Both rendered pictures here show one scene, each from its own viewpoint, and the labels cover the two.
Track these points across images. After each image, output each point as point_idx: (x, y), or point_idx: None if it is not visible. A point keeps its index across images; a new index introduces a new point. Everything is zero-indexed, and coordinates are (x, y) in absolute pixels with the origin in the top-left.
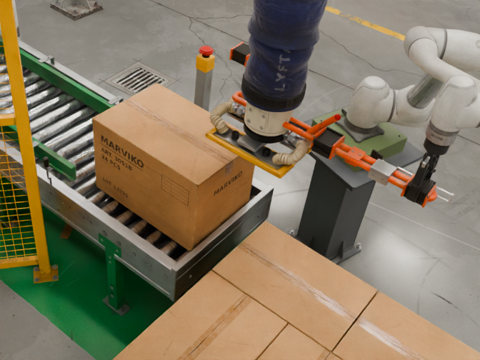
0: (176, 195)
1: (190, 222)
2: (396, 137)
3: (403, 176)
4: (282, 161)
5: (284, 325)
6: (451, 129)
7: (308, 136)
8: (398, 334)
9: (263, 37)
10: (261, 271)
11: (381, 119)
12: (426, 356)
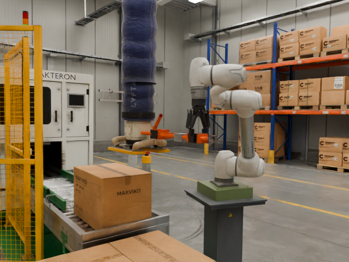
0: (96, 193)
1: (101, 210)
2: (245, 186)
3: None
4: (134, 145)
5: None
6: (198, 84)
7: (149, 132)
8: None
9: (123, 79)
10: (139, 246)
11: (230, 171)
12: None
